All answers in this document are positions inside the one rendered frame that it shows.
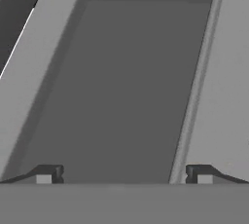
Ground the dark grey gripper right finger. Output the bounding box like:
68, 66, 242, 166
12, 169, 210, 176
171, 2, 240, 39
185, 164, 249, 185

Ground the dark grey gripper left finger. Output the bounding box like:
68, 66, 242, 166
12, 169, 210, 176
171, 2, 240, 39
0, 164, 65, 185

